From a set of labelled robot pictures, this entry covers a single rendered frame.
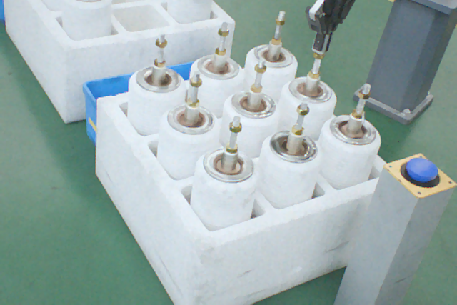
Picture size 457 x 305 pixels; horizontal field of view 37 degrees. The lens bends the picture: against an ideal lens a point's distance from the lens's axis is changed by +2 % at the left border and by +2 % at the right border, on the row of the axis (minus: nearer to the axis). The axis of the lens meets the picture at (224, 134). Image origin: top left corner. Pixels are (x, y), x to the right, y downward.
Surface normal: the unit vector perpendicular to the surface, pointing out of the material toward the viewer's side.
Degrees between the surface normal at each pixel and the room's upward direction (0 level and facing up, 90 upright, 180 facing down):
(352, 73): 0
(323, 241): 90
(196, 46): 90
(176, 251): 90
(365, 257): 90
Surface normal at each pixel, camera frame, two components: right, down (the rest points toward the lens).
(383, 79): -0.59, 0.43
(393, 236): -0.86, 0.22
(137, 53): 0.50, 0.58
